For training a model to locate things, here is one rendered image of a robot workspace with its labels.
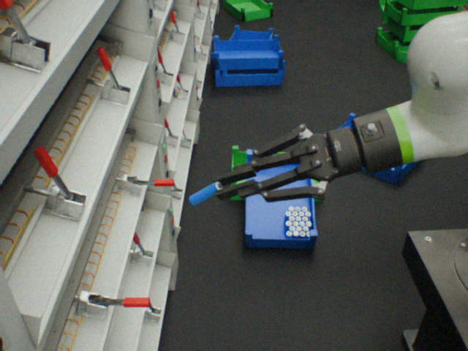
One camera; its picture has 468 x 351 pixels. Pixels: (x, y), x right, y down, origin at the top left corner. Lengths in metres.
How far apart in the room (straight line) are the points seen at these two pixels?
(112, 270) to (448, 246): 0.64
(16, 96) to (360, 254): 1.18
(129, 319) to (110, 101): 0.40
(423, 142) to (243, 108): 1.40
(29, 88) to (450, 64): 0.49
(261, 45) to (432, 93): 1.77
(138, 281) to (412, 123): 0.59
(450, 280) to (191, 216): 0.84
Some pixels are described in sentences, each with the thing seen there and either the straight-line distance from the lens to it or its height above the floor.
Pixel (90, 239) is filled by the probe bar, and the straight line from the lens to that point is 0.80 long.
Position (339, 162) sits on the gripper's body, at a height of 0.60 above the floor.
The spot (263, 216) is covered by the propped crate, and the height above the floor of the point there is 0.04.
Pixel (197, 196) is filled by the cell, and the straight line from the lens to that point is 0.84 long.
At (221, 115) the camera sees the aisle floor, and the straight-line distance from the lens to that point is 2.06.
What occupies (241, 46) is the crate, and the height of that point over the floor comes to 0.11.
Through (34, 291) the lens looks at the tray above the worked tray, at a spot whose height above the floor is 0.66.
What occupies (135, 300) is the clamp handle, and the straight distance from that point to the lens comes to 0.72.
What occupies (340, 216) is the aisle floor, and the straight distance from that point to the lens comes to 1.60.
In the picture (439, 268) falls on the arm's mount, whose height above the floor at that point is 0.35.
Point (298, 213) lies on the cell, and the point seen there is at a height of 0.09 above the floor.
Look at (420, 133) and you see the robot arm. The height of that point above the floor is 0.66.
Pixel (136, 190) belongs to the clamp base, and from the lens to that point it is 0.91.
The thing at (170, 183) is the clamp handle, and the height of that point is 0.50.
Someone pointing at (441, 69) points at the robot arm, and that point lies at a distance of 0.69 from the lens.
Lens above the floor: 1.05
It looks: 37 degrees down
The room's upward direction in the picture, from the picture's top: straight up
